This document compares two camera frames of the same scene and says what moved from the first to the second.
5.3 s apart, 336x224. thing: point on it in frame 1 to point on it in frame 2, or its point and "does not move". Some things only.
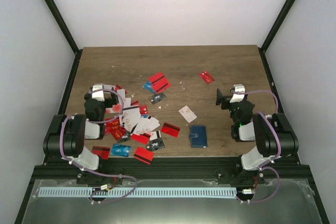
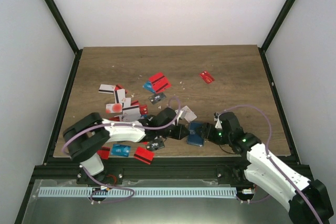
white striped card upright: x=122 y=92 does not move
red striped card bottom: x=144 y=155 does not move
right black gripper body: x=226 y=99 to x=224 y=138
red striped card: x=103 y=152 does not move
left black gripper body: x=111 y=103 to x=174 y=135
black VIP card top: x=156 y=97 does not move
